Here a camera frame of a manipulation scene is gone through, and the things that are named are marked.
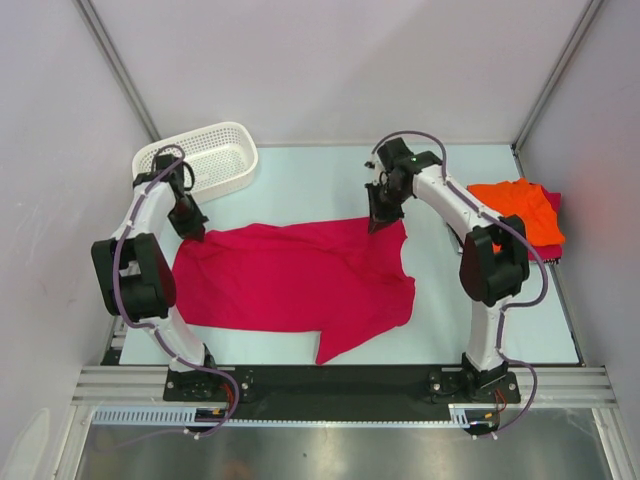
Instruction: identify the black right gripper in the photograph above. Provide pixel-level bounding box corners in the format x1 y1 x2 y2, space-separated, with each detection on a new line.
364 181 410 235

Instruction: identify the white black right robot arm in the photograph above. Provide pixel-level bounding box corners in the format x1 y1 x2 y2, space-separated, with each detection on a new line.
365 134 530 401

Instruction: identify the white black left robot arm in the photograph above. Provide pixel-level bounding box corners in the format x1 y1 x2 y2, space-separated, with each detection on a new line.
91 144 221 400

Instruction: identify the white perforated plastic basket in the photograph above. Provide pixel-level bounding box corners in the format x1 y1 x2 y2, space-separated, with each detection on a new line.
132 121 259 203

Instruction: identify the orange t shirt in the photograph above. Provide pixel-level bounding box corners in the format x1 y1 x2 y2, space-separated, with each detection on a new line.
468 178 566 247

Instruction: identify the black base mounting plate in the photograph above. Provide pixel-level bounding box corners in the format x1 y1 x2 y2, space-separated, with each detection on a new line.
163 365 521 422

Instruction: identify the aluminium front frame rail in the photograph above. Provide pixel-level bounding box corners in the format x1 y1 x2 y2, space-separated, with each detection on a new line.
72 365 616 408

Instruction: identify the white slotted cable duct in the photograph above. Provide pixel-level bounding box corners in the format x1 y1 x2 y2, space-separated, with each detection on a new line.
92 406 470 428

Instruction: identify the aluminium left corner post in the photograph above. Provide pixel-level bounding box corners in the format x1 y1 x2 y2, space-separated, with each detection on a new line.
72 0 161 142

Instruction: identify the aluminium corner post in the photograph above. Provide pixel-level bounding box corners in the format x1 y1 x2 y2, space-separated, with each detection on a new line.
72 0 161 142
511 0 608 156

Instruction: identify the aluminium right corner post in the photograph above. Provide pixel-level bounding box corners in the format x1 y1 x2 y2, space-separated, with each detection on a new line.
511 0 608 156

